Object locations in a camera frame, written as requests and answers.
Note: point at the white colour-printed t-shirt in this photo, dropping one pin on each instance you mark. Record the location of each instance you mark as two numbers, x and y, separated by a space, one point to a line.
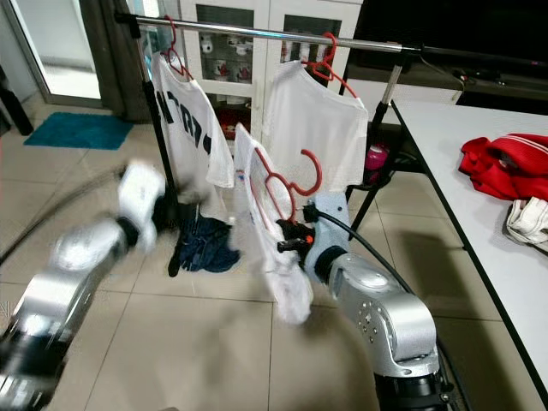
265 257

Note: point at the red plastic clothes hanger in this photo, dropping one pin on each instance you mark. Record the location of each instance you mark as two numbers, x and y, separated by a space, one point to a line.
319 174
175 60
325 67

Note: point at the red t-shirt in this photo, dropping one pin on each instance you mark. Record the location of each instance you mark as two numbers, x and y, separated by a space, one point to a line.
505 167

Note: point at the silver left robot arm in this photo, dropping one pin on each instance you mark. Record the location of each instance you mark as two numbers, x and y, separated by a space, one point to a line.
68 274

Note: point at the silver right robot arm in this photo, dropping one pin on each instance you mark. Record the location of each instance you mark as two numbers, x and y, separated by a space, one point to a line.
385 317

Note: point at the dark blue jeans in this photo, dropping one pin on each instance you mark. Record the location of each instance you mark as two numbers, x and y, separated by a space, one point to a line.
214 253

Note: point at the white t-shirt black lettering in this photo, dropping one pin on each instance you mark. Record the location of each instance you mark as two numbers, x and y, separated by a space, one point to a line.
188 128

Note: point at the plain white t-shirt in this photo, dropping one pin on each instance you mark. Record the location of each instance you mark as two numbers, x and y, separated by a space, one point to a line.
317 120

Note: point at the pink water bottle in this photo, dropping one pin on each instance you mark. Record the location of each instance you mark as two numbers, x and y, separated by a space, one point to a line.
377 158

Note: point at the teal floor rug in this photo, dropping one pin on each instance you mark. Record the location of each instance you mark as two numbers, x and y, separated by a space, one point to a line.
77 131

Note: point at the grey curtain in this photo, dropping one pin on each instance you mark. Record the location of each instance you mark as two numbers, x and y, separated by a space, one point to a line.
124 60

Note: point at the white table black legs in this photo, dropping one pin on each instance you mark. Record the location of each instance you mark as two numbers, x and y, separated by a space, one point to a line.
445 145

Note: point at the metal clothes rack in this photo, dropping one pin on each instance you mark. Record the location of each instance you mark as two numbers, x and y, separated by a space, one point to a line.
240 28

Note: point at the black desk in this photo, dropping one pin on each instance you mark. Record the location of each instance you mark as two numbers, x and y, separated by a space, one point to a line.
13 107

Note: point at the white glass-door cabinet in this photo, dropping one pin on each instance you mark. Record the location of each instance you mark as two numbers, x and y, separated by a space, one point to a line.
265 13

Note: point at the glass sliding door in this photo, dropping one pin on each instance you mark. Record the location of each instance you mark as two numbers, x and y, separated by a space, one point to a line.
56 43

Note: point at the white striped garment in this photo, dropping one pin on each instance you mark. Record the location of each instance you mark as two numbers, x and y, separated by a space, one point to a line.
529 224

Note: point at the black television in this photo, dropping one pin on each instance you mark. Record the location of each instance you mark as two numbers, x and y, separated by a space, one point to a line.
454 21

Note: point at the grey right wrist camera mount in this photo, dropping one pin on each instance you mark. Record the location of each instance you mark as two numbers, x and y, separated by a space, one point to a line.
327 218

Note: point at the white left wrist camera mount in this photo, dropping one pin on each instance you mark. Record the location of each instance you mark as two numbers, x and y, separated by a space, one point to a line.
141 193

